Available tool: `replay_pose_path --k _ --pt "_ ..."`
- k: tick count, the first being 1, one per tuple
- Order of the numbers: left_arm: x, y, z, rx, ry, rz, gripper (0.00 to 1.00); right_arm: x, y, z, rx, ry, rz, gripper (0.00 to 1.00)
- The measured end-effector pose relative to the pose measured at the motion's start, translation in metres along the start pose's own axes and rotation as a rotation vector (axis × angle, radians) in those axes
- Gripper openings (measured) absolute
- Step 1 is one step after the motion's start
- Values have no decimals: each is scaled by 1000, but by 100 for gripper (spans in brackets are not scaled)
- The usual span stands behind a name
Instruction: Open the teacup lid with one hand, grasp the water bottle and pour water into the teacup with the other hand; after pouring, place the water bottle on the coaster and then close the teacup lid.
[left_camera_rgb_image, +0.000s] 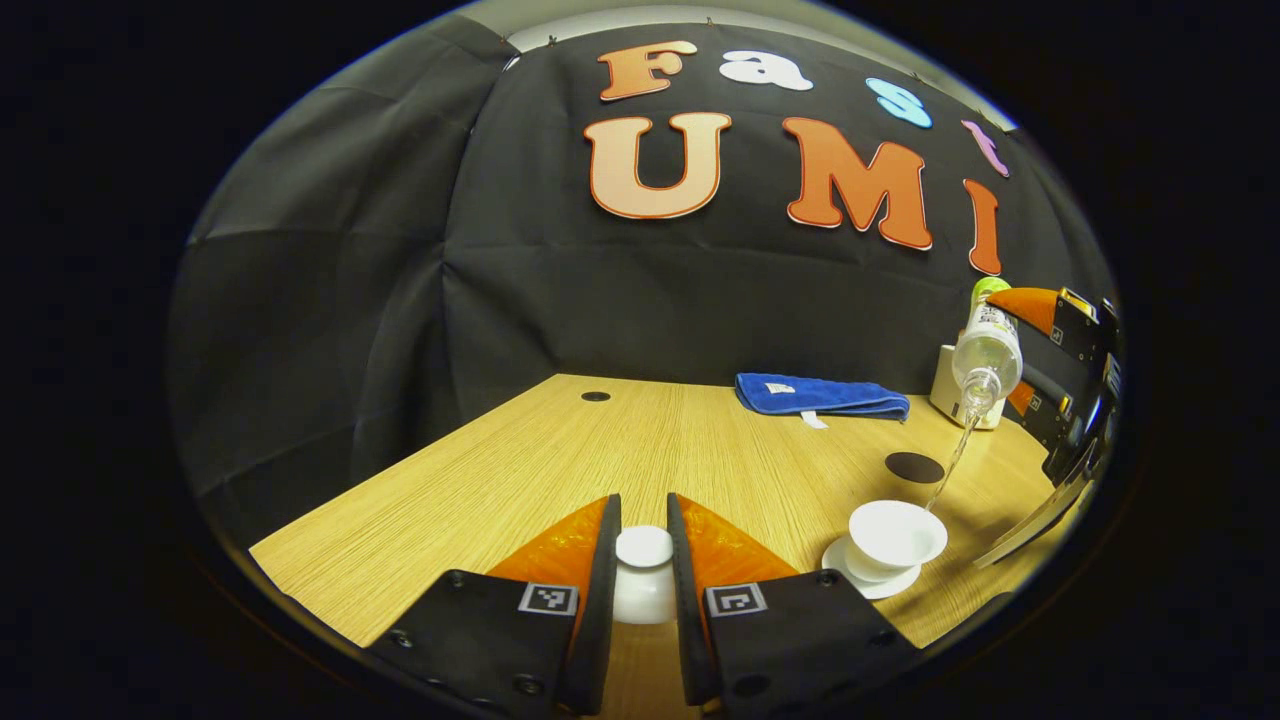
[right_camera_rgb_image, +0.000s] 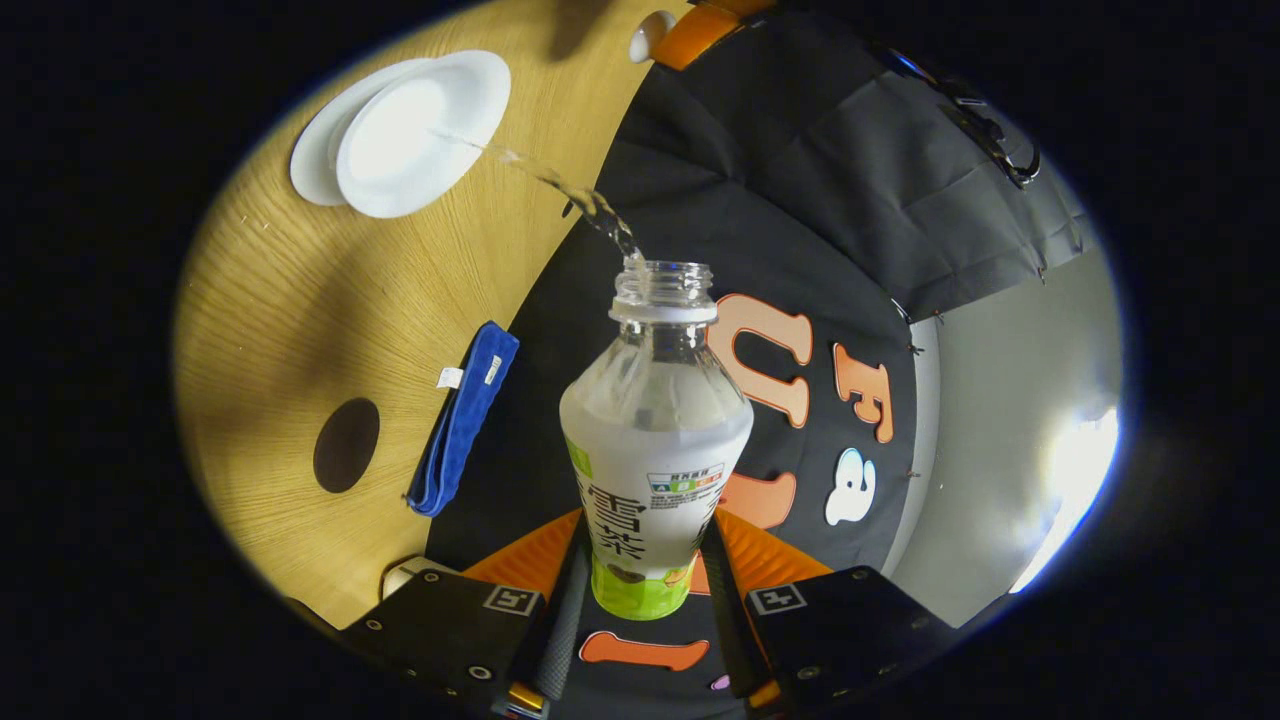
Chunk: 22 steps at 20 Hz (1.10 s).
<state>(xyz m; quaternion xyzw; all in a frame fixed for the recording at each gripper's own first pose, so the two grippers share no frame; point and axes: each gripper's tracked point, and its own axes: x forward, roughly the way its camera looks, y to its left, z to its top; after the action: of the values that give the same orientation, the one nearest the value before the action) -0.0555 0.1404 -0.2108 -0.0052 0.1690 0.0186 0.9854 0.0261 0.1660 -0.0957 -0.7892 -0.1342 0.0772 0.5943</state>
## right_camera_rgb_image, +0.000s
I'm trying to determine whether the white teacup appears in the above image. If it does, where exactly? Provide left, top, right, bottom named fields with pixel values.
left=336, top=50, right=511, bottom=219

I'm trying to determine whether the clear water bottle white label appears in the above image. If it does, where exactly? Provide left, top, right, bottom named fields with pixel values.
left=560, top=260, right=754, bottom=621

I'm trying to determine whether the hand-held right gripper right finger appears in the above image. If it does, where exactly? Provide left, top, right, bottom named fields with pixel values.
left=700, top=505, right=956, bottom=716

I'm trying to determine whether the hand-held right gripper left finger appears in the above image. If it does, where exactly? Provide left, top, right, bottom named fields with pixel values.
left=365, top=508, right=593, bottom=720

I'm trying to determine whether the white saucer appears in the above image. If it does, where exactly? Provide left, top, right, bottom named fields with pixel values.
left=290, top=58, right=441, bottom=207

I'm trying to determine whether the black backdrop cloth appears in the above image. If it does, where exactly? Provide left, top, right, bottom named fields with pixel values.
left=425, top=0, right=1096, bottom=701

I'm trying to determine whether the white toaster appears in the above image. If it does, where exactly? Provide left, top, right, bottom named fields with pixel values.
left=380, top=555, right=461, bottom=601

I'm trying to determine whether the blue towel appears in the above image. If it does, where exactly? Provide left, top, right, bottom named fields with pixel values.
left=406, top=321, right=521, bottom=517

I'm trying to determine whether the dark round coaster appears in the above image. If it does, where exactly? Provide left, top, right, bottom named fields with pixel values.
left=313, top=398, right=381, bottom=494

